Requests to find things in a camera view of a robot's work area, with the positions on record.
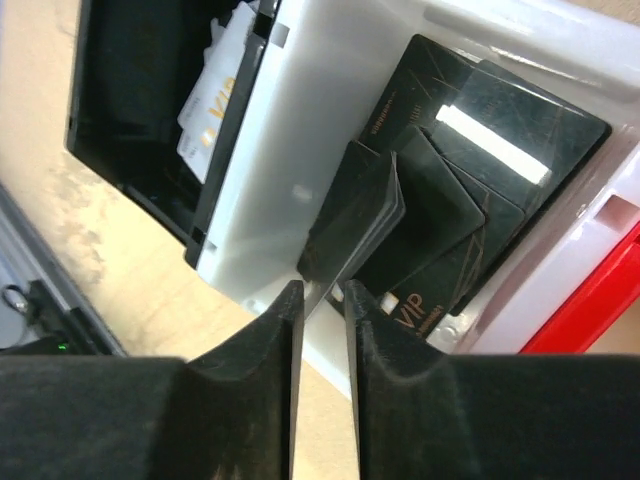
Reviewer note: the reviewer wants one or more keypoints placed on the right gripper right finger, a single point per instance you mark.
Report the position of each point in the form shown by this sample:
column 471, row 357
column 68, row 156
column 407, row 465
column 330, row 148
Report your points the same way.
column 420, row 413

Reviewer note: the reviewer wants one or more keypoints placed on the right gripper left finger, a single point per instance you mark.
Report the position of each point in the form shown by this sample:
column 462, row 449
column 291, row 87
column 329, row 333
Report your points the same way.
column 228, row 414

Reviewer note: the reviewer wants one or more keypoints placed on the dark grey card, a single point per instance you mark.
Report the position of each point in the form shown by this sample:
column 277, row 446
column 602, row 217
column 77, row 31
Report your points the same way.
column 363, row 205

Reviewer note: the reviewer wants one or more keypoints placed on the black cards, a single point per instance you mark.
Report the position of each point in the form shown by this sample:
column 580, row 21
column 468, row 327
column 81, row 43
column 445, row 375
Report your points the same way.
column 479, row 151

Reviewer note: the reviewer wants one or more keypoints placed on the silver cards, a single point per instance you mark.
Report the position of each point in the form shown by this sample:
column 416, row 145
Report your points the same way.
column 202, row 114

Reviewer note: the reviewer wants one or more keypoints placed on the red bin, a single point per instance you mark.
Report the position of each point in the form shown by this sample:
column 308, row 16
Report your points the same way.
column 595, row 305

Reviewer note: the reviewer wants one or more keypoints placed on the white bin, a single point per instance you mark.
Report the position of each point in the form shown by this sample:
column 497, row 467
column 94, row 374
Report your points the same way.
column 324, row 69

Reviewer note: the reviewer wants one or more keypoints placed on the black bin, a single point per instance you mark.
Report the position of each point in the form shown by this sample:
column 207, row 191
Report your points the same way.
column 135, row 63

